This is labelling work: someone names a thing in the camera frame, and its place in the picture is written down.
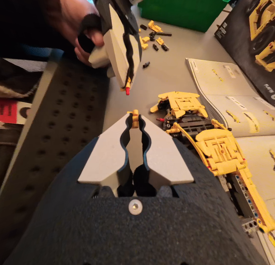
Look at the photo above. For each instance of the grey desk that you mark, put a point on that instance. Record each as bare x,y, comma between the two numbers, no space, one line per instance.
171,76

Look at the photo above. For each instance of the black dimpled mat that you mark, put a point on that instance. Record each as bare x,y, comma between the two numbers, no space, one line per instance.
64,129

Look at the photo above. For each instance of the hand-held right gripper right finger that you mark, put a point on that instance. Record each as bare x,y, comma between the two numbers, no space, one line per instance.
169,162

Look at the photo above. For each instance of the red and white card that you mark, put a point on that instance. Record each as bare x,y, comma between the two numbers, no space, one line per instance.
8,110

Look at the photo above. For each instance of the yellow brick toy car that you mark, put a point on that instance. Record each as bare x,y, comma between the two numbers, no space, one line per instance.
219,149

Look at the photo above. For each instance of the person's left forearm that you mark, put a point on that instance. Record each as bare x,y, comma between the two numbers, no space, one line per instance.
21,22

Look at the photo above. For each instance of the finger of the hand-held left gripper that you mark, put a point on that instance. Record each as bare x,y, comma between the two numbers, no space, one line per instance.
117,50
137,52

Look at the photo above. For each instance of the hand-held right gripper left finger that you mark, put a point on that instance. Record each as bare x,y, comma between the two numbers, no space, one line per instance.
101,162

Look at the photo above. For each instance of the person's left hand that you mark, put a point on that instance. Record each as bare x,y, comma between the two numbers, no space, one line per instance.
68,13

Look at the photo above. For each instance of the dark toy car box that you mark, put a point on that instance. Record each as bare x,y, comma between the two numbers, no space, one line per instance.
240,43

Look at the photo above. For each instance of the loose yellow and black bricks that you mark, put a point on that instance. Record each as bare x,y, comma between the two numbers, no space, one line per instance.
154,27

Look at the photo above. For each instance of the green storage bin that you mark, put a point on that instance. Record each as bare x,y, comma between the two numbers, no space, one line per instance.
182,9

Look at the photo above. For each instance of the instruction booklet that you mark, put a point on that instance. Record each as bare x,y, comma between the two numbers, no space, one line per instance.
214,82

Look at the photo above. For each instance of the yellow pin connector brick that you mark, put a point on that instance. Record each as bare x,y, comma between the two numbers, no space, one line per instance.
135,116

